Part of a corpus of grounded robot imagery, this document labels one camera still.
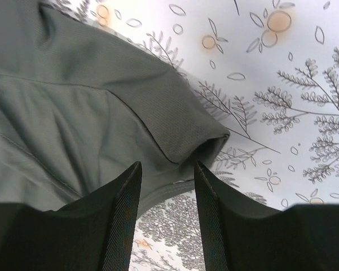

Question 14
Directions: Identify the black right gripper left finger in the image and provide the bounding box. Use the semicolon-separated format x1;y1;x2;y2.
0;162;142;270

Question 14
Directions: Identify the floral tablecloth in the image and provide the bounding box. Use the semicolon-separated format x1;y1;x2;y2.
49;0;339;271

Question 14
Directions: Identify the dark grey t shirt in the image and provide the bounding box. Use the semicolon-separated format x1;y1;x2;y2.
0;1;230;213

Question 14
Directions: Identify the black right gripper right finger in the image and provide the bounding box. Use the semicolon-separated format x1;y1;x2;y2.
194;162;339;271

